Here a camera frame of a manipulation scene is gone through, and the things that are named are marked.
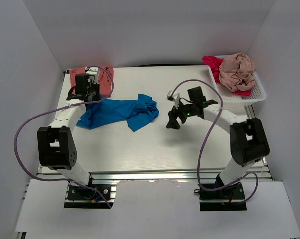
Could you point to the magenta red t-shirt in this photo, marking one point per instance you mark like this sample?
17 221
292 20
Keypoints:
214 63

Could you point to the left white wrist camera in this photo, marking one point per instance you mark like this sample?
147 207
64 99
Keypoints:
93 74

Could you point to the white plastic basket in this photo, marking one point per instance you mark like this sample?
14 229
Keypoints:
232 100

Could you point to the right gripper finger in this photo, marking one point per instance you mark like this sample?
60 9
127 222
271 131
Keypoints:
172 122
183 114

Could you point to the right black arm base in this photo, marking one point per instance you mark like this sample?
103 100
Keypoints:
228 199

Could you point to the folded salmon pink t-shirt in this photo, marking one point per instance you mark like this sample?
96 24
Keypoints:
106 74

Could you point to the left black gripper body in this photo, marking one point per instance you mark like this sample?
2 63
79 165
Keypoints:
90 97

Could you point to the beige crumpled t-shirt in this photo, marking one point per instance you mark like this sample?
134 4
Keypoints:
236 72

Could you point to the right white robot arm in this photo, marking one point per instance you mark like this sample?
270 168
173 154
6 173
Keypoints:
248 142

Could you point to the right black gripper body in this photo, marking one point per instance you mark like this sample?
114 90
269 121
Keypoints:
176 114

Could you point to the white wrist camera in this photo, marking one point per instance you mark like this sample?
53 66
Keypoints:
93 74
174 96

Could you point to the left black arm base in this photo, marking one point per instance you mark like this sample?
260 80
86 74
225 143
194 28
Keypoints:
81 198

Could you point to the aluminium table frame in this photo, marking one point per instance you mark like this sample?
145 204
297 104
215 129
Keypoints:
153 170

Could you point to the blue t-shirt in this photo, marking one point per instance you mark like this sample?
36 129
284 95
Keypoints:
137 113

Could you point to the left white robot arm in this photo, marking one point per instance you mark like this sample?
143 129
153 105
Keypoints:
56 146

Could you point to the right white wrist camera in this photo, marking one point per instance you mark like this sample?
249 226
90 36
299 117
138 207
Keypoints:
174 96

